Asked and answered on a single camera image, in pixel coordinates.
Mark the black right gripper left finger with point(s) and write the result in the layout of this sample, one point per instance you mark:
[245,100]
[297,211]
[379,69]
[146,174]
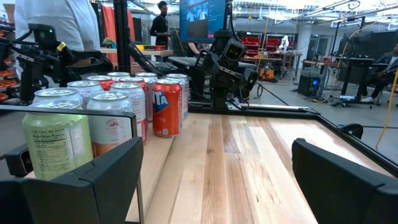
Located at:
[102,193]

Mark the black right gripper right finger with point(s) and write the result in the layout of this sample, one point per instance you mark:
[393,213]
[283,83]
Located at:
[342,199]

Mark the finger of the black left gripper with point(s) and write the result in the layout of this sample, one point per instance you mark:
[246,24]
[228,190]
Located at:
[251,79]
[203,62]

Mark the red strawberry soda can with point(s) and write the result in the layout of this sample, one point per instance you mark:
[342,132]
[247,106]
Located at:
[102,81]
[167,109]

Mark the silver-lidded beverage can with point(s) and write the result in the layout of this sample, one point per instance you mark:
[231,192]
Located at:
[150,93]
[118,75]

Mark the silver and salmon seltzer can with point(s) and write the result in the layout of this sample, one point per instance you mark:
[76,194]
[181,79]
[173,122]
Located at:
[109,130]
[57,93]

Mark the green beverage can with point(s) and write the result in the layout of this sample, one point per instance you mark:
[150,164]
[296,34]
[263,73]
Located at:
[56,146]

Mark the red-orange soda can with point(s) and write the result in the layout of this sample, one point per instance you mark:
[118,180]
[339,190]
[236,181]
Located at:
[136,80]

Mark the pink and silver beverage can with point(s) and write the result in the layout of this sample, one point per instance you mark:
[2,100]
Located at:
[84,87]
[136,99]

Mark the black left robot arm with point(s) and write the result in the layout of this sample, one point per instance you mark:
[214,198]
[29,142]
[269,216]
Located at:
[219,99]

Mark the wooden shelf black metal legs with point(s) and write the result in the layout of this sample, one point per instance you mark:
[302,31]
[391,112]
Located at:
[155,161]

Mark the orange floor machine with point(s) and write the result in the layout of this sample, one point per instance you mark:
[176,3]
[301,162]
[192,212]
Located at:
[266,75]

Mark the red storage bin rack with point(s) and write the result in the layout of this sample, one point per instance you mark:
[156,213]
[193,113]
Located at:
[252,42]

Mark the black keyboard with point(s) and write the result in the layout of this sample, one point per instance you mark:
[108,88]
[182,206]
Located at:
[163,66]

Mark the large blue-lit monitor screen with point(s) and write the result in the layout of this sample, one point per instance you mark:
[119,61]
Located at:
[202,20]

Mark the wooden desk top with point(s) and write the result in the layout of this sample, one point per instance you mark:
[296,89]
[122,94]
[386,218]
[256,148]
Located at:
[155,52]

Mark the white robot figure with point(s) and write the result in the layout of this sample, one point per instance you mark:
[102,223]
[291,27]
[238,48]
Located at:
[284,43]

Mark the person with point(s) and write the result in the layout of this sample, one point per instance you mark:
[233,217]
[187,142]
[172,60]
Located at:
[68,21]
[384,71]
[160,28]

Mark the black computer tower blue light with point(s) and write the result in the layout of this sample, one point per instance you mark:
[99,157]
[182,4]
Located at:
[309,84]

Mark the orange hanging cloth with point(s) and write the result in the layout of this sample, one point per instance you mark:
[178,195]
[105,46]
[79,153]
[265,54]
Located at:
[109,21]

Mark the black standing desk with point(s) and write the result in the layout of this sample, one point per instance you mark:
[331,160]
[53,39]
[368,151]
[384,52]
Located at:
[357,77]

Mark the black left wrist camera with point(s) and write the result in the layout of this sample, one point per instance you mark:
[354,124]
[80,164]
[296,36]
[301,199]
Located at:
[234,49]

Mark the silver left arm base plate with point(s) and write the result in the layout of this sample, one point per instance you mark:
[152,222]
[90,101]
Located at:
[273,107]

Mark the black rail bracket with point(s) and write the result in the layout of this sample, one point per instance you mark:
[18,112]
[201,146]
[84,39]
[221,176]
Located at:
[353,130]

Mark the black vertical frame post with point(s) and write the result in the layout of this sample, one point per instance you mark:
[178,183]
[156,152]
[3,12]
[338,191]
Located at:
[122,37]

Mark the black table-level camera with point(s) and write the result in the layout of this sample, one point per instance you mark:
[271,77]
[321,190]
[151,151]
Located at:
[20,161]

